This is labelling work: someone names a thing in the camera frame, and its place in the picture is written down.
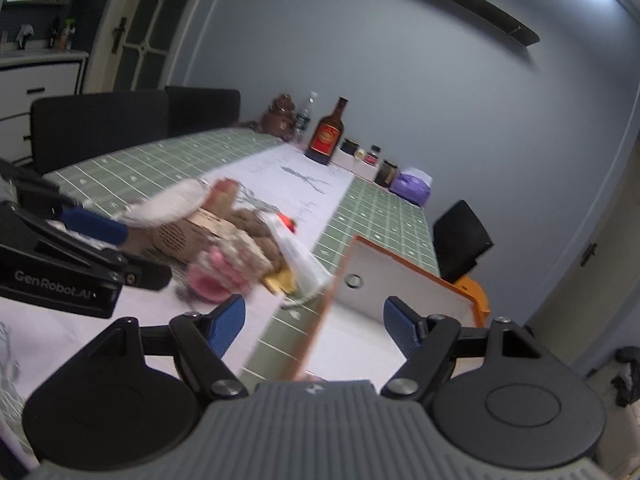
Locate purple tissue pack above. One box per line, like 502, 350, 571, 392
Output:
389, 166, 434, 206

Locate white cabinet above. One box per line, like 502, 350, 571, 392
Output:
0, 50, 90, 166

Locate white cardboard box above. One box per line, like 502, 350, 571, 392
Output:
332, 147, 381, 184

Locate white fluffy plush toy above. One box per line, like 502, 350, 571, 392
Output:
122, 176, 211, 224

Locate brown liquor bottle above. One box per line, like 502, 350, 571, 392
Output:
305, 96, 349, 166

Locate pink fluffy plush toy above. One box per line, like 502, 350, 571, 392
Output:
185, 240, 271, 305

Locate brown ceramic jar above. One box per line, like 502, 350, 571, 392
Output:
259, 93, 297, 142

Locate clear plastic bag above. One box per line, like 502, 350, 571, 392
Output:
257, 210, 334, 307

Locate cream door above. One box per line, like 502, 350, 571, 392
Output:
525, 125, 640, 376

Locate clear water bottle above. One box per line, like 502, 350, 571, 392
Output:
292, 91, 319, 146

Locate brown fluffy plush toy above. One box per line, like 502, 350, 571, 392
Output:
227, 207, 287, 272

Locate dark cloth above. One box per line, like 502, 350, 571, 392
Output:
612, 346, 640, 409

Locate glass panel door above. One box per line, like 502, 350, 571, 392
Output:
90, 0, 222, 94

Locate green checked tablecloth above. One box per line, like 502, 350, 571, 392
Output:
42, 127, 442, 382

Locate dark wall shelf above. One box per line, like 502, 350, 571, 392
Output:
400, 0, 541, 47

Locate white deer print table runner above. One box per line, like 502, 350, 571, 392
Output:
0, 142, 357, 441

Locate orange storage box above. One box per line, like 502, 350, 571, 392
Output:
286, 235, 487, 382

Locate tan plush toy pink paws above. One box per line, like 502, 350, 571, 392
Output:
209, 178, 242, 213

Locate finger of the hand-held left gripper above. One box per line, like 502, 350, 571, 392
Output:
0, 203, 172, 292
0, 159, 129, 248

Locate brown cardboard tag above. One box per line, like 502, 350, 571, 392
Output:
150, 210, 237, 264

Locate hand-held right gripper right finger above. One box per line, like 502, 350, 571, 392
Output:
381, 296, 544, 402

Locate tall dark glass jar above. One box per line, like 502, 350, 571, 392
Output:
374, 160, 399, 189

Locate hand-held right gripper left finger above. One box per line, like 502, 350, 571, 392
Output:
100, 294, 249, 402

